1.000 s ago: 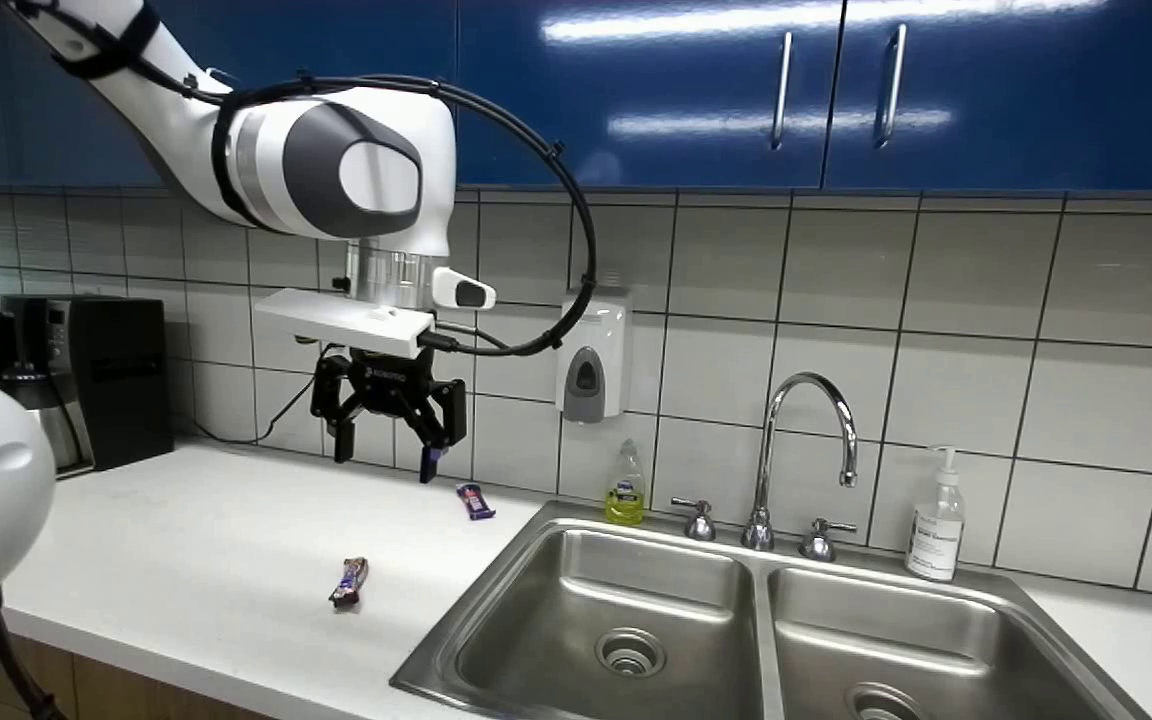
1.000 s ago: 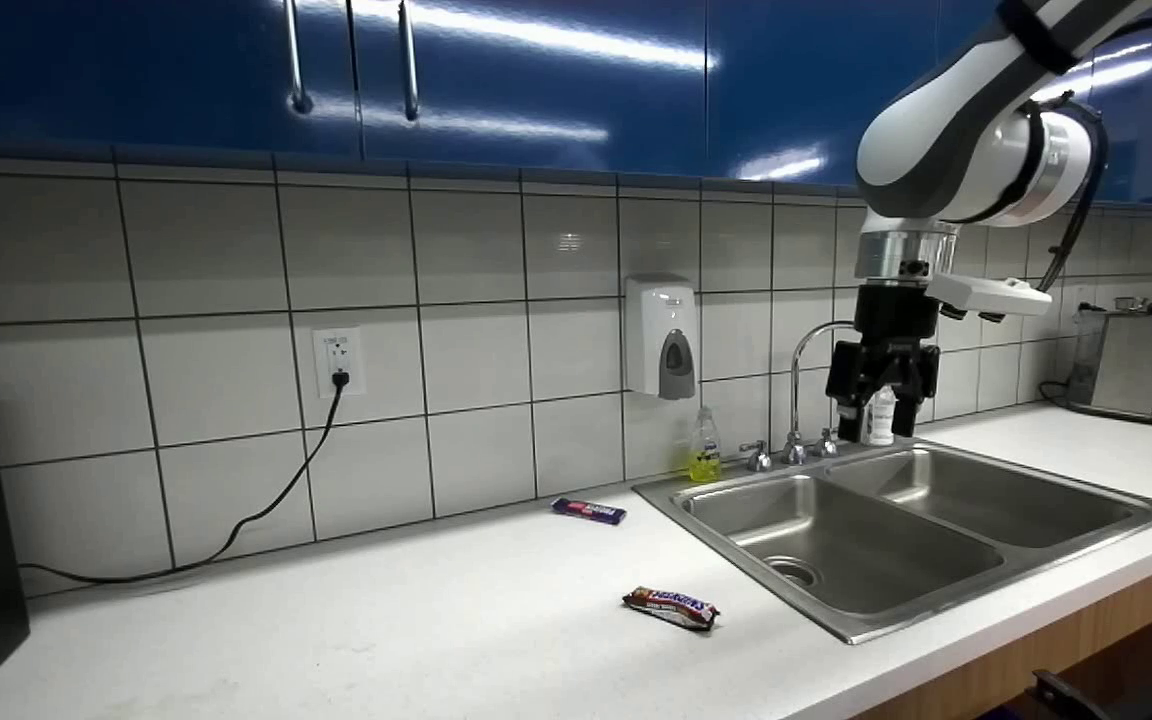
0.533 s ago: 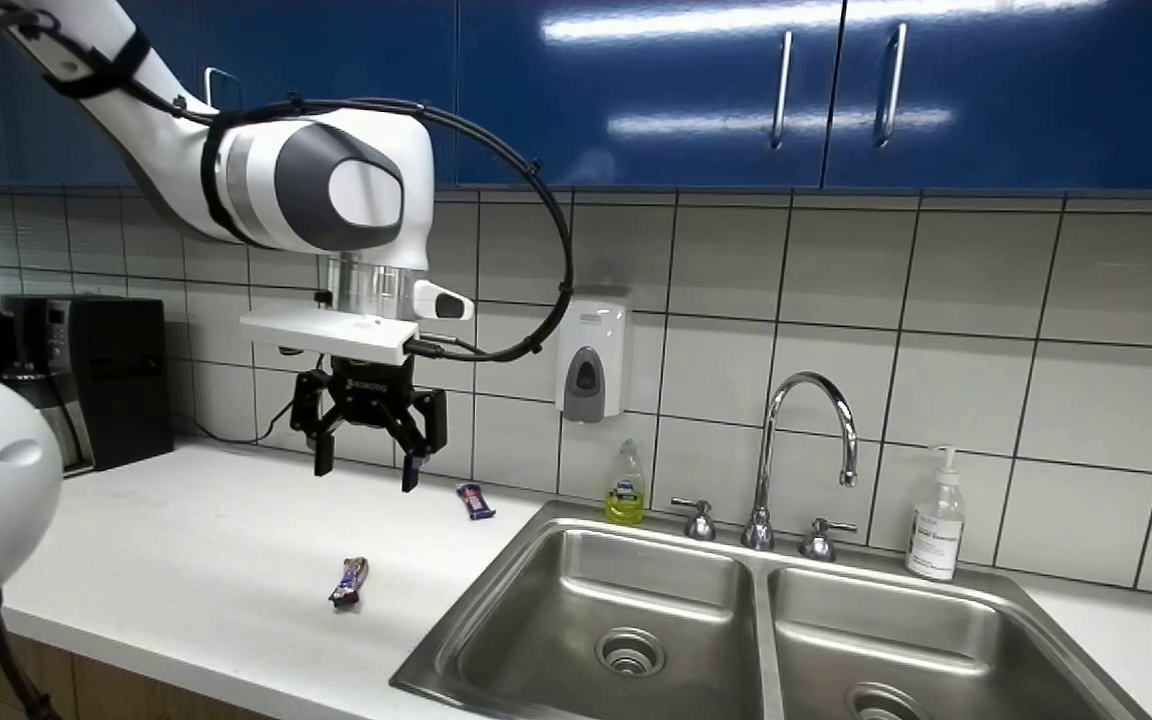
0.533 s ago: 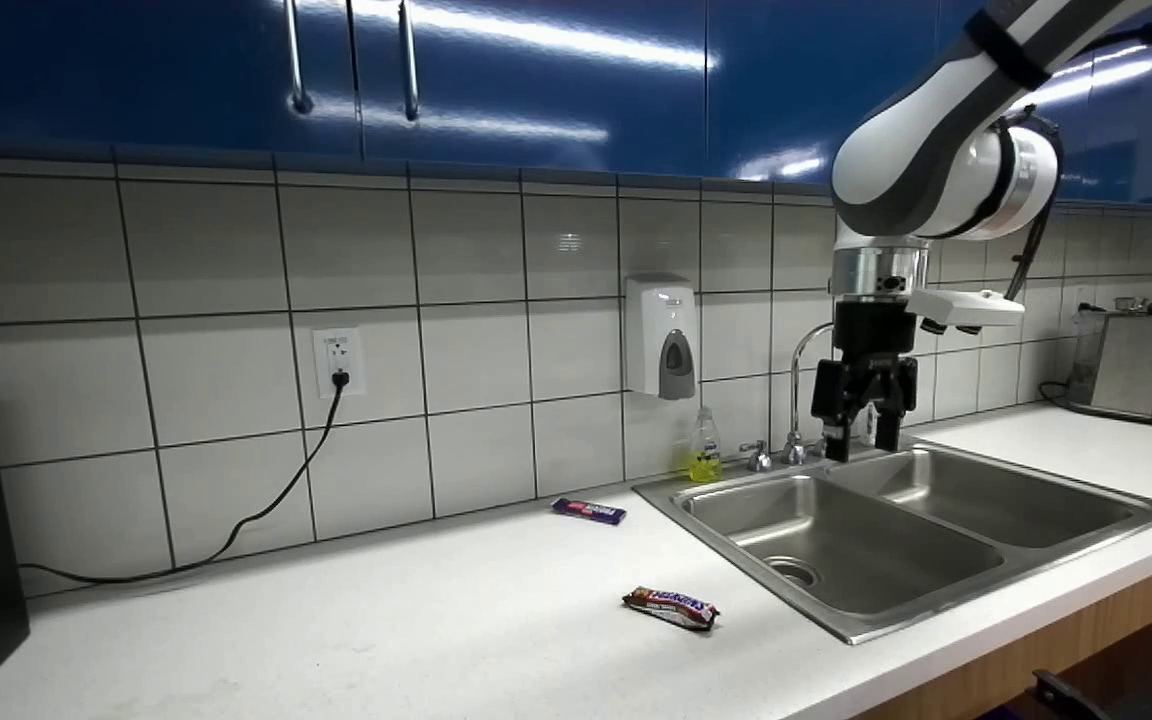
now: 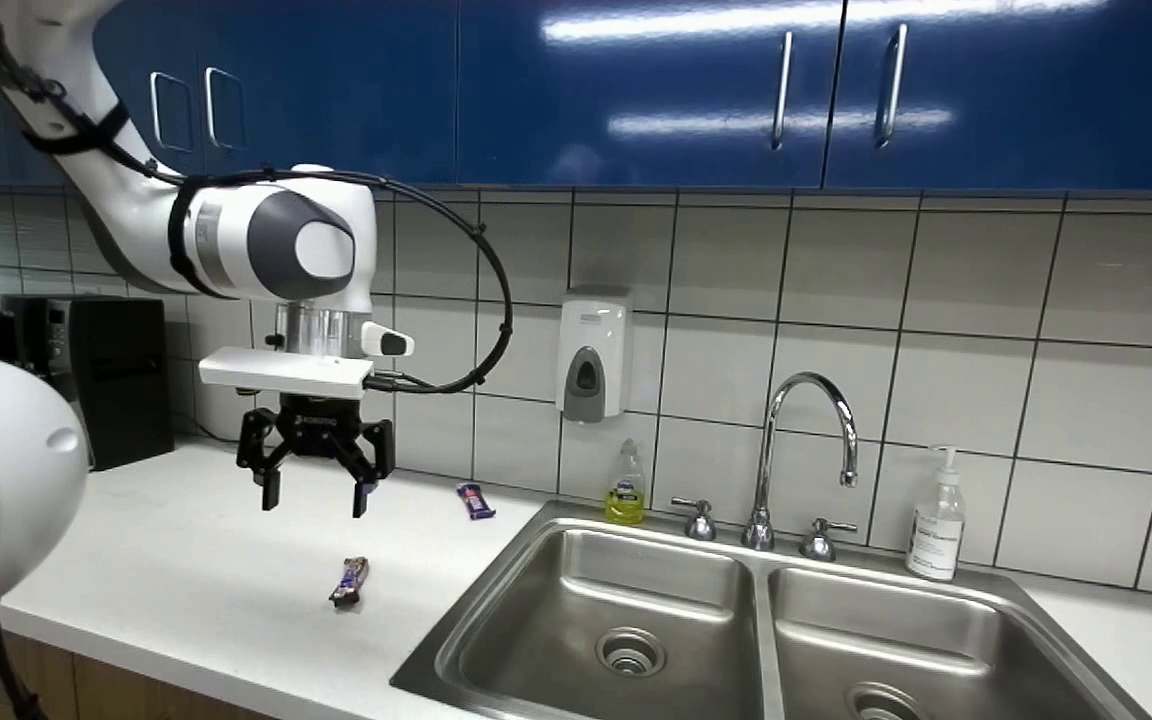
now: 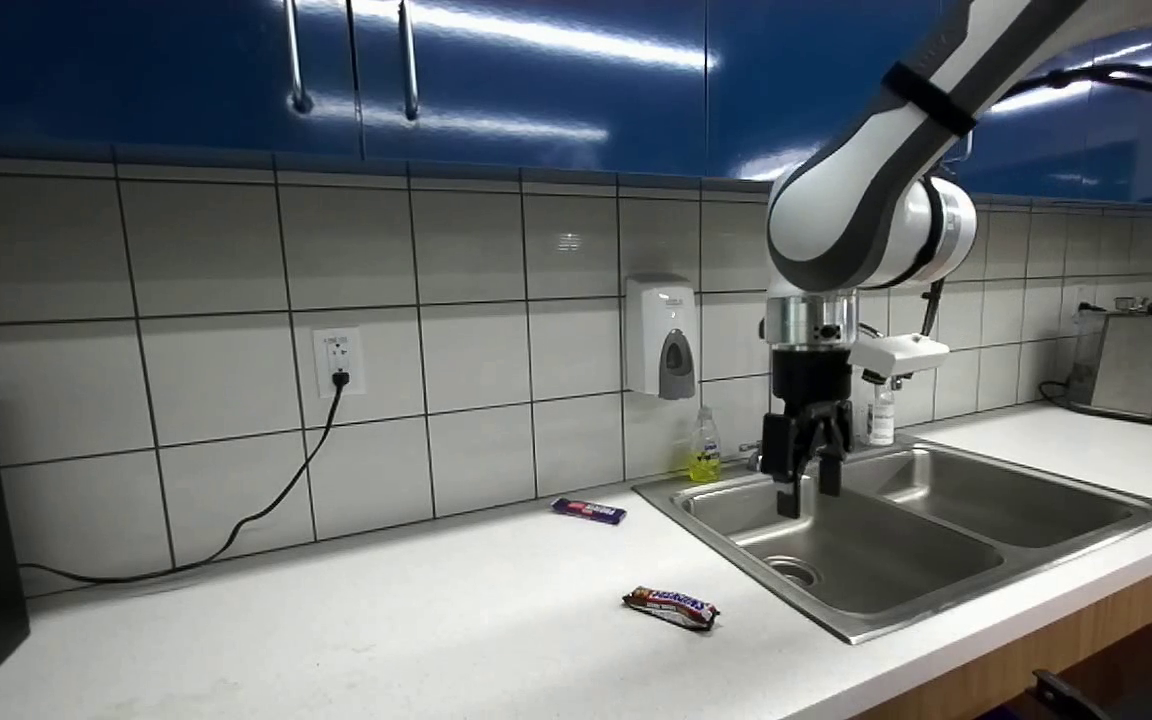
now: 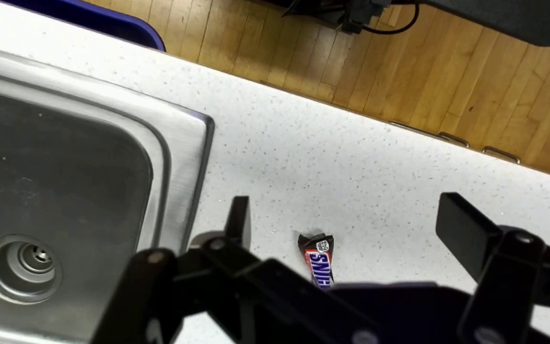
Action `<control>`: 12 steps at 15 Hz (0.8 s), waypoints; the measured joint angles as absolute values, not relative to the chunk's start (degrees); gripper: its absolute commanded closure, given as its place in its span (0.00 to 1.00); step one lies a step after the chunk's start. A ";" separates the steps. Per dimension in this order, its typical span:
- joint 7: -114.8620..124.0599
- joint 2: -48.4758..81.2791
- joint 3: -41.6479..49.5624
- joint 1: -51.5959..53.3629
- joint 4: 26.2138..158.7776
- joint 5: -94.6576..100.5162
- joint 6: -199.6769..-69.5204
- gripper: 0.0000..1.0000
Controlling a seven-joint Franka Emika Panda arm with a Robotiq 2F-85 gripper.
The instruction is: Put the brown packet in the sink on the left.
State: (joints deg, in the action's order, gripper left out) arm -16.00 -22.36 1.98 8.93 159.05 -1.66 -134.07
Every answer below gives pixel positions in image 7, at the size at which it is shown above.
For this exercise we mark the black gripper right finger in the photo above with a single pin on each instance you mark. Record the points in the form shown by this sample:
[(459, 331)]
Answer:
[(472, 229)]

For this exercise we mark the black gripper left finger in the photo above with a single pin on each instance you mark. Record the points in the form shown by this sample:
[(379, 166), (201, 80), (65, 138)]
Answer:
[(237, 220)]

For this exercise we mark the brown snickers packet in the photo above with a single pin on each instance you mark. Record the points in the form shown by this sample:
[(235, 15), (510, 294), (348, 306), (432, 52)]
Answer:
[(318, 258)]

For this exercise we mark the stainless steel double sink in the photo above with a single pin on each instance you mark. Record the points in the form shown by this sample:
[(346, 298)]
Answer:
[(85, 164)]

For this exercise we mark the round metal sink drain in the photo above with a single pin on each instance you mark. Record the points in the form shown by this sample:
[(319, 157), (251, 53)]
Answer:
[(20, 267)]

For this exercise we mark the blue plastic chair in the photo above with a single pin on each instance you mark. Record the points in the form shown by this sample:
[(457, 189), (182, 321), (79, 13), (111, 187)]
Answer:
[(96, 15)]

